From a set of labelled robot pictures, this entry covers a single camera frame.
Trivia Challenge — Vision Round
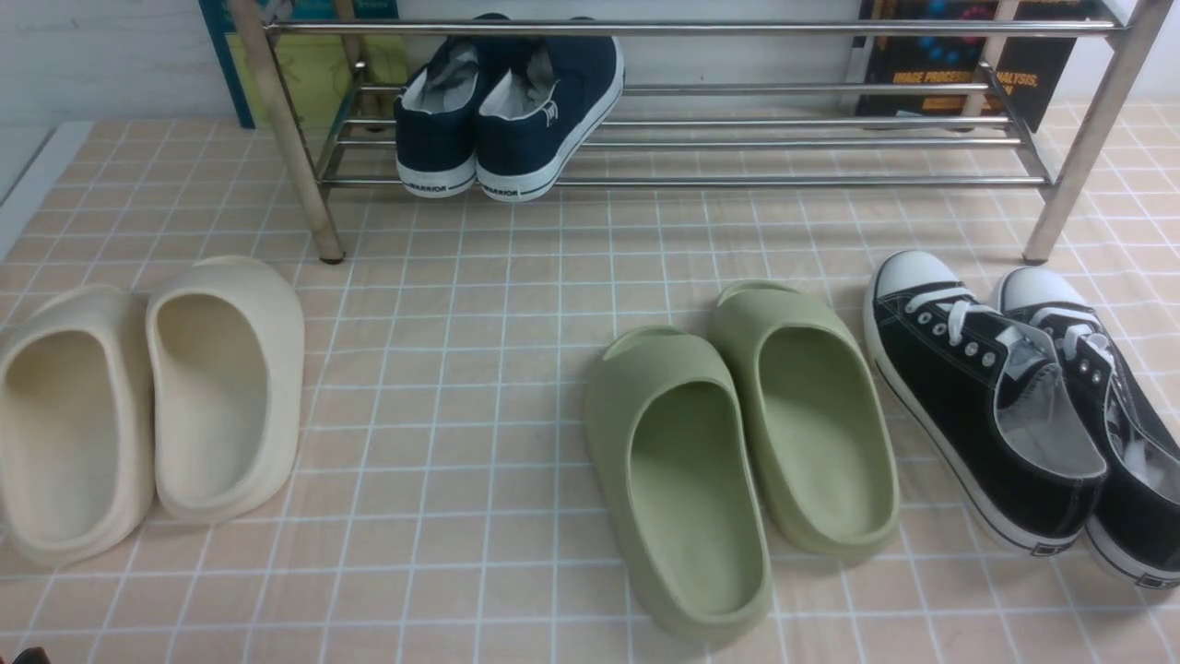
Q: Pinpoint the black canvas sneaker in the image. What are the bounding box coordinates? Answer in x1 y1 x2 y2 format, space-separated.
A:
864 251 1108 555
992 267 1179 591

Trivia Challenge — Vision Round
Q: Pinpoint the silver metal shoe rack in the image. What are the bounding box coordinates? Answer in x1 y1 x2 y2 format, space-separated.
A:
225 1 1172 267

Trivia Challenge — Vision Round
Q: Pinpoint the left green foam slipper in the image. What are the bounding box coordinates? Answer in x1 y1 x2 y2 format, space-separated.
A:
583 326 771 646

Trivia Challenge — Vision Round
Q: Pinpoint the green foam slipper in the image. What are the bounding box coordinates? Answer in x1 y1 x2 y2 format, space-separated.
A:
707 280 902 560
583 326 771 646

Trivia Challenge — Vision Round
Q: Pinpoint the right navy canvas sneaker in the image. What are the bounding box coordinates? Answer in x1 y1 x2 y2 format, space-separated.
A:
476 35 625 203

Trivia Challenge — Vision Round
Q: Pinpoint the navy canvas sneaker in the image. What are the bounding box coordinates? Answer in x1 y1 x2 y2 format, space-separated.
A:
476 35 625 203
395 35 514 200

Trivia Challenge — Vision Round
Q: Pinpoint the right green foam slipper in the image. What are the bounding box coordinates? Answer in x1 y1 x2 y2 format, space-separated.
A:
707 280 902 560

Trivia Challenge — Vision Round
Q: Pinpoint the left navy canvas sneaker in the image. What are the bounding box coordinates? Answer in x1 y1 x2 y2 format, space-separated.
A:
395 35 514 200

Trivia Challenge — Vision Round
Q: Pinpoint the right cream foam slipper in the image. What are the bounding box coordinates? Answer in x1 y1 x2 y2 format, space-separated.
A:
145 255 306 524

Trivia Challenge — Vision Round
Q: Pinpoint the cream foam slipper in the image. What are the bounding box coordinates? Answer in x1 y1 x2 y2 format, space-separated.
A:
145 255 306 524
1 283 156 567

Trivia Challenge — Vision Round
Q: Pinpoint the blue and yellow book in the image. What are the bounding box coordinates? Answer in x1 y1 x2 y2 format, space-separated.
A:
199 1 408 129

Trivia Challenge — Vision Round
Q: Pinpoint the black image processing book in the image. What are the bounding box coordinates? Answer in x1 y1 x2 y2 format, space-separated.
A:
843 1 1075 131

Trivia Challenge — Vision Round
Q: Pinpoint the left cream foam slipper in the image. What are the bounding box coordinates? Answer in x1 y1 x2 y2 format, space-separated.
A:
1 283 156 567

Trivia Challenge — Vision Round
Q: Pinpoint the dark object bottom left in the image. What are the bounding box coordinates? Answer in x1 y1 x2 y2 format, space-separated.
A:
9 646 51 664

